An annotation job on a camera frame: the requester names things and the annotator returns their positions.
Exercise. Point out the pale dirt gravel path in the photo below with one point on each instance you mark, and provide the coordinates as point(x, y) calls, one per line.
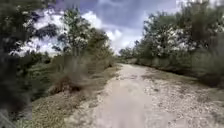
point(126, 100)

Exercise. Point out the dry brown bush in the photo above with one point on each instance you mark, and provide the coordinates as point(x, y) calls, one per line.
point(71, 75)

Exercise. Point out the row of trees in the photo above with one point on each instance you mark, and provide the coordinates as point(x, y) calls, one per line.
point(186, 43)
point(30, 50)

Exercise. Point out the dry grass verge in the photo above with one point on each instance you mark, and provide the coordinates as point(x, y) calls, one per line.
point(50, 110)

